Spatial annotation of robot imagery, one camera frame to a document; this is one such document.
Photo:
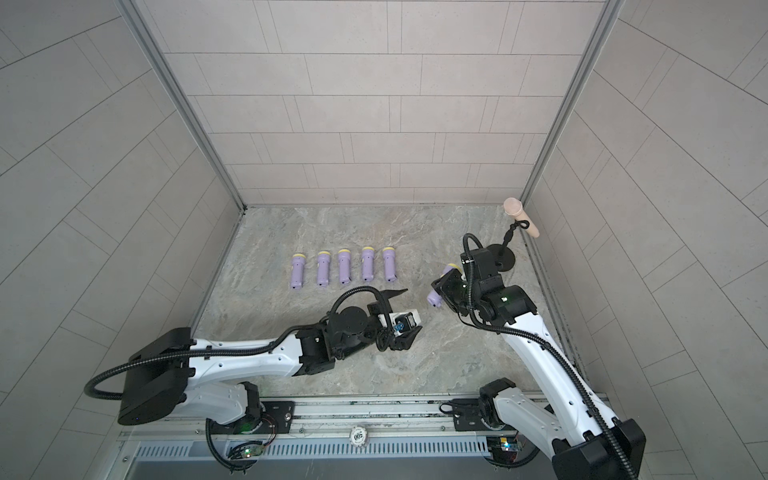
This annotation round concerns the right circuit board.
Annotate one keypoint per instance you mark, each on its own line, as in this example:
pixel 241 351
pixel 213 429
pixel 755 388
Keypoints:
pixel 504 451

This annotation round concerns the left green circuit board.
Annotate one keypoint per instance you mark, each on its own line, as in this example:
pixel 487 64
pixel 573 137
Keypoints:
pixel 247 451

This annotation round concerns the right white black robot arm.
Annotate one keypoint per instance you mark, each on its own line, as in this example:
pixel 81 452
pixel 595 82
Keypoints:
pixel 578 432

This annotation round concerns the purple flashlight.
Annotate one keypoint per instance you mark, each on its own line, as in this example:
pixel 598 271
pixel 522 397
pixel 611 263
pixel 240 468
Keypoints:
pixel 434 298
pixel 344 266
pixel 298 263
pixel 367 263
pixel 389 257

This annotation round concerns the beige microphone on stand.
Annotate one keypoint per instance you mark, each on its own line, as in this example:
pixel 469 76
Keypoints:
pixel 514 208

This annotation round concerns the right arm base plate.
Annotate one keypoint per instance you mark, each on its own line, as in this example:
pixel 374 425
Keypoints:
pixel 471 415

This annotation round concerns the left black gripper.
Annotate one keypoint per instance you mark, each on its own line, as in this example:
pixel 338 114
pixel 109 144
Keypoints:
pixel 382 307

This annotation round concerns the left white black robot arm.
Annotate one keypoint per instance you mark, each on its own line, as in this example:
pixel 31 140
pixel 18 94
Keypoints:
pixel 179 376

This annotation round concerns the purple flashlight horizontal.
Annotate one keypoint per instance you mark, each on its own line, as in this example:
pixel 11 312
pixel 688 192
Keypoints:
pixel 323 268

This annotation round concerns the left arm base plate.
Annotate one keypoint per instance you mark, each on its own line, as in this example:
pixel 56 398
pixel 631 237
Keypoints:
pixel 271 417

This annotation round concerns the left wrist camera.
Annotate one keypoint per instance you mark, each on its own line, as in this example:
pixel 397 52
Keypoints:
pixel 405 322

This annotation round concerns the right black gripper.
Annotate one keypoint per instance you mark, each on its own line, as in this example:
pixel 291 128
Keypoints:
pixel 445 287

